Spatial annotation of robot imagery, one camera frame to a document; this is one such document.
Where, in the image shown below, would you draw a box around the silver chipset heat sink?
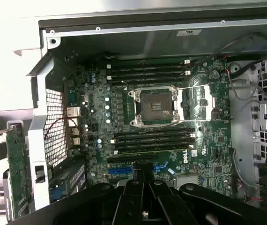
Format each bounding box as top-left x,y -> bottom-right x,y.
177,175 -> 201,192

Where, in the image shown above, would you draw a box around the blue expansion slot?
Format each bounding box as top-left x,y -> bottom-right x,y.
107,166 -> 134,175

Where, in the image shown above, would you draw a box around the black expansion slot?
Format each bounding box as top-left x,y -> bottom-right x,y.
107,156 -> 156,164

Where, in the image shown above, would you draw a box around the black RAM slot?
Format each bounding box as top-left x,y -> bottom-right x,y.
113,144 -> 195,156
113,138 -> 196,150
109,76 -> 190,87
110,133 -> 196,144
113,127 -> 195,139
105,70 -> 192,82
105,60 -> 191,69
105,65 -> 191,75

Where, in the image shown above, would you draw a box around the thin metal locking lever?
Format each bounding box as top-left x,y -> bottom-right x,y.
174,84 -> 210,91
178,117 -> 234,123

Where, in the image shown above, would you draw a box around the green Dell motherboard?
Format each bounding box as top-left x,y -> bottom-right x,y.
63,57 -> 235,200

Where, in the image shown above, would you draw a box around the CPU socket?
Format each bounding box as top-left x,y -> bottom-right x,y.
130,88 -> 180,125

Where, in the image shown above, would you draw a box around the silver socket cover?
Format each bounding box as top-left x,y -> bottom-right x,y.
175,84 -> 215,121

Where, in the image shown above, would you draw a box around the round coin battery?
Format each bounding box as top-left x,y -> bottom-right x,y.
208,70 -> 220,81

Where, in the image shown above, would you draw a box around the open grey PC case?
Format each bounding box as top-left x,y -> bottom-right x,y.
25,4 -> 267,211

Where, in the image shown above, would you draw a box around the grey wire bundle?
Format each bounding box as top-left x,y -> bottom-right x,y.
230,150 -> 262,188

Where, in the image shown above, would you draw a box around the red and black wire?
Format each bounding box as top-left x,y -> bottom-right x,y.
44,117 -> 84,141

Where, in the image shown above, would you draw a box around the thin grey wire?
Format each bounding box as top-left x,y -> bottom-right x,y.
209,32 -> 267,59

